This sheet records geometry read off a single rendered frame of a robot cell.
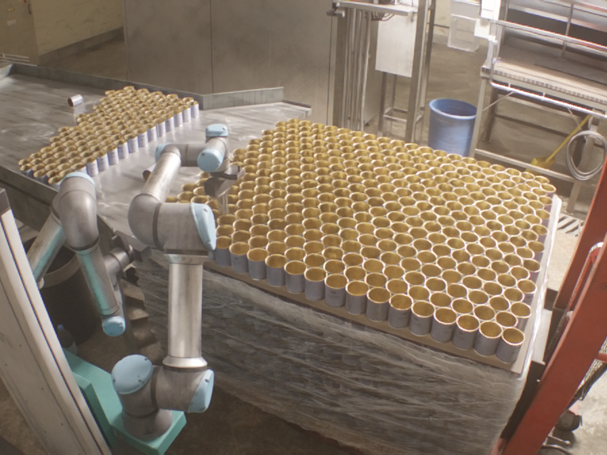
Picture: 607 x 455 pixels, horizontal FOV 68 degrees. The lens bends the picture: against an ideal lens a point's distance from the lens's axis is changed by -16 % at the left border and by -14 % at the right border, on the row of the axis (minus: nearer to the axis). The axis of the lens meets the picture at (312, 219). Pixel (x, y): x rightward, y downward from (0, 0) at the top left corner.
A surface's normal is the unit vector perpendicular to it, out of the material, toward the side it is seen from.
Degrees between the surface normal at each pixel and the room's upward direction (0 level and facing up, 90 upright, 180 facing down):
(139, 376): 8
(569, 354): 90
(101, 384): 0
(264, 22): 90
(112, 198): 0
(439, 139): 93
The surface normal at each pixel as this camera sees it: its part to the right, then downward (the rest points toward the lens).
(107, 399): 0.04, -0.83
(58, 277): 0.63, 0.46
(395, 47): -0.47, 0.48
